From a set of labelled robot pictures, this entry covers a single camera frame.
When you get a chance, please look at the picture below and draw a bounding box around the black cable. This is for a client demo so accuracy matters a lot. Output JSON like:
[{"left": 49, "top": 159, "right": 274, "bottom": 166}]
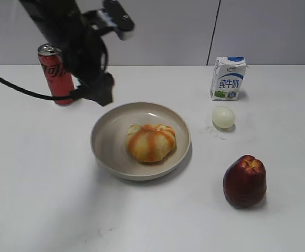
[{"left": 0, "top": 68, "right": 85, "bottom": 101}]

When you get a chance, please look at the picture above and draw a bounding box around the red cola can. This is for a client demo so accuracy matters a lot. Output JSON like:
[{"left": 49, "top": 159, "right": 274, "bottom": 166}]
[{"left": 38, "top": 44, "right": 74, "bottom": 97}]

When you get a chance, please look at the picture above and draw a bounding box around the striped croissant bread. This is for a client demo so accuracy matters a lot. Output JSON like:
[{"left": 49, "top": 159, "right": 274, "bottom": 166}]
[{"left": 125, "top": 124, "right": 176, "bottom": 163}]

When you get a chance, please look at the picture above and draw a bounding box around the white blue milk carton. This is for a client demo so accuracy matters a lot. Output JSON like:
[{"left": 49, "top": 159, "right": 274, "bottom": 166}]
[{"left": 210, "top": 56, "right": 247, "bottom": 101}]

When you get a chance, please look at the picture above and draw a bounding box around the dark red apple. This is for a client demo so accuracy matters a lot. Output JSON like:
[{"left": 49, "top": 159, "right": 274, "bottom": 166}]
[{"left": 223, "top": 155, "right": 267, "bottom": 208}]

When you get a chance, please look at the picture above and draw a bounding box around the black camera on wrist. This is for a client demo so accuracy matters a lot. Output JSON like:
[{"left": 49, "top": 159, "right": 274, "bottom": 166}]
[{"left": 83, "top": 0, "right": 135, "bottom": 40}]

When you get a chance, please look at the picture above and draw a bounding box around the white egg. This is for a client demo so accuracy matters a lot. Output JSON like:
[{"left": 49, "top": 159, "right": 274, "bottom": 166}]
[{"left": 212, "top": 106, "right": 236, "bottom": 129}]

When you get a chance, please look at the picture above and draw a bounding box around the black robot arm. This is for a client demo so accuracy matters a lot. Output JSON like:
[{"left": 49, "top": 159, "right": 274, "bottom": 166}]
[{"left": 21, "top": 1, "right": 114, "bottom": 107}]

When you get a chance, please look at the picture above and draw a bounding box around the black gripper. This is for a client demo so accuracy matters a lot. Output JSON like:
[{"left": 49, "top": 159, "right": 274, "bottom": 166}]
[{"left": 60, "top": 26, "right": 114, "bottom": 107}]

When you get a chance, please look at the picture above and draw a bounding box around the beige round plate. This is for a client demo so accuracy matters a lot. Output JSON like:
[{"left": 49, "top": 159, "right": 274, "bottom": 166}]
[{"left": 90, "top": 102, "right": 192, "bottom": 181}]

